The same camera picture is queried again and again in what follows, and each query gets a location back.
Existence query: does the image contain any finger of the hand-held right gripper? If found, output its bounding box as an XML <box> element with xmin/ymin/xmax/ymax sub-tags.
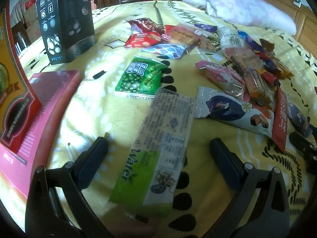
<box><xmin>288</xmin><ymin>131</ymin><xmax>317</xmax><ymax>174</ymax></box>

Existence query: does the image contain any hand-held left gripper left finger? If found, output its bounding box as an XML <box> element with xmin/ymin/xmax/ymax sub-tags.
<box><xmin>25</xmin><ymin>136</ymin><xmax>117</xmax><ymax>238</ymax></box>

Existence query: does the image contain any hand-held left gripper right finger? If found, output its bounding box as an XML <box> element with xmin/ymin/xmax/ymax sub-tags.
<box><xmin>209</xmin><ymin>137</ymin><xmax>291</xmax><ymax>238</ymax></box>

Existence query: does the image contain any green and white wafer packet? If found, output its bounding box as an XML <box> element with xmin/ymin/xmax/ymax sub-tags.
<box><xmin>109</xmin><ymin>87</ymin><xmax>197</xmax><ymax>210</ymax></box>

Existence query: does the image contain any green pea snack packet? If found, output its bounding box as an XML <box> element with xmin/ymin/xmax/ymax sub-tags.
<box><xmin>114</xmin><ymin>56</ymin><xmax>169</xmax><ymax>101</ymax></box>

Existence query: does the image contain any pile of assorted snacks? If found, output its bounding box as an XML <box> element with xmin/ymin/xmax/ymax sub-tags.
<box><xmin>196</xmin><ymin>25</ymin><xmax>315</xmax><ymax>139</ymax></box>

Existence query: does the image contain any narrow red snack packet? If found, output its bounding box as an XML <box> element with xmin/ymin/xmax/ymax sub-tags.
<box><xmin>271</xmin><ymin>85</ymin><xmax>289</xmax><ymax>154</ymax></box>

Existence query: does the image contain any navy and white snack packet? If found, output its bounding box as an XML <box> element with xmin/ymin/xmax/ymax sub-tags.
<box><xmin>194</xmin><ymin>87</ymin><xmax>275</xmax><ymax>138</ymax></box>

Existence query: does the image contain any yellow patterned bedsheet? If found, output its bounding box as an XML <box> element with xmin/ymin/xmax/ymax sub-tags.
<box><xmin>0</xmin><ymin>0</ymin><xmax>317</xmax><ymax>238</ymax></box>

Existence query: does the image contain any flat pink box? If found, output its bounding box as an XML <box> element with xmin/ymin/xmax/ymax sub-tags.
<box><xmin>0</xmin><ymin>70</ymin><xmax>81</xmax><ymax>199</ymax></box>

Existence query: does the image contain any pink snack packet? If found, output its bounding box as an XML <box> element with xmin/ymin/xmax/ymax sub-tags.
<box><xmin>195</xmin><ymin>61</ymin><xmax>247</xmax><ymax>100</ymax></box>

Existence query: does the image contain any red and gold gift box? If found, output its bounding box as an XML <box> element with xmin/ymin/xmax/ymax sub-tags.
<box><xmin>0</xmin><ymin>1</ymin><xmax>41</xmax><ymax>154</ymax></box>

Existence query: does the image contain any wooden headboard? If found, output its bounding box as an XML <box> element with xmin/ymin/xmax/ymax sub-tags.
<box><xmin>255</xmin><ymin>0</ymin><xmax>317</xmax><ymax>52</ymax></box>

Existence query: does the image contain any blue patterned snack packet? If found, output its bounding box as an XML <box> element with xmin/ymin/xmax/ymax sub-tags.
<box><xmin>141</xmin><ymin>43</ymin><xmax>189</xmax><ymax>60</ymax></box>

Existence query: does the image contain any orange transparent snack packet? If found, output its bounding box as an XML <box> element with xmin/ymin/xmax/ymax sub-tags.
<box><xmin>165</xmin><ymin>24</ymin><xmax>201</xmax><ymax>49</ymax></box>

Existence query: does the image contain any purple candy wrapper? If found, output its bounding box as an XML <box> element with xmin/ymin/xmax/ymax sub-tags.
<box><xmin>194</xmin><ymin>23</ymin><xmax>218</xmax><ymax>33</ymax></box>

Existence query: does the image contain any tall black product box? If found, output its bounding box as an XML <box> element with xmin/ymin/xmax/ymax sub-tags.
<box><xmin>36</xmin><ymin>0</ymin><xmax>96</xmax><ymax>66</ymax></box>

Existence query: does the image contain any dark red snack packet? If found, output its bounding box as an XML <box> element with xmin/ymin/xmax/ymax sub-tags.
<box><xmin>127</xmin><ymin>18</ymin><xmax>165</xmax><ymax>34</ymax></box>

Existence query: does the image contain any white floral quilt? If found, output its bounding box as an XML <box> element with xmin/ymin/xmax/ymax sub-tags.
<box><xmin>182</xmin><ymin>0</ymin><xmax>298</xmax><ymax>36</ymax></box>

